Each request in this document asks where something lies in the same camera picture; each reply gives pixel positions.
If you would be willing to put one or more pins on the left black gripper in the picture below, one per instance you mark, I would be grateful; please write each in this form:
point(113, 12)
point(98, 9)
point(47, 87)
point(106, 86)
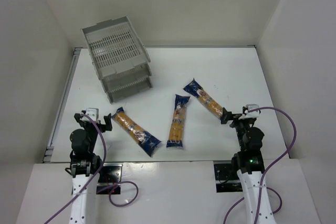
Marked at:
point(93, 123)

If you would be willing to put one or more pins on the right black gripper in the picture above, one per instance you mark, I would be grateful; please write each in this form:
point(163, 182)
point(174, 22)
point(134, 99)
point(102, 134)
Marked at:
point(234, 118)

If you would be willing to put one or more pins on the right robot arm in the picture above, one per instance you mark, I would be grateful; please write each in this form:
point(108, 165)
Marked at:
point(248, 164)

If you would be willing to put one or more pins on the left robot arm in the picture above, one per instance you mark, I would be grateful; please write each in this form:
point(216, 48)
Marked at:
point(85, 165)

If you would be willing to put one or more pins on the grey stacked tray shelf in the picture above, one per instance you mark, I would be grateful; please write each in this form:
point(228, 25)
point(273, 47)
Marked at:
point(119, 58)

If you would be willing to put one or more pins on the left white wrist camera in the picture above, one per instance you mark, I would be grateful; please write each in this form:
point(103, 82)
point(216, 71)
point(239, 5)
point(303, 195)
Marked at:
point(93, 113)

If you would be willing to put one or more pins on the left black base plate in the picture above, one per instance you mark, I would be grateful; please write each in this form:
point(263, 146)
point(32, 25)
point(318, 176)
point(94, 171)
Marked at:
point(110, 174)

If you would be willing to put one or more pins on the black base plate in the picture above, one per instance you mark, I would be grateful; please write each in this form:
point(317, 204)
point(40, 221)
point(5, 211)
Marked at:
point(226, 179)
point(110, 174)

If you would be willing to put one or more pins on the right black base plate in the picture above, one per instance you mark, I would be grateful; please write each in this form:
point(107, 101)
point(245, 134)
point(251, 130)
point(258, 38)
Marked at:
point(226, 179)

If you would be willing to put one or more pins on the aluminium rail left edge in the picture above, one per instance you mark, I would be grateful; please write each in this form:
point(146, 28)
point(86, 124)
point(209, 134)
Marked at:
point(50, 146)

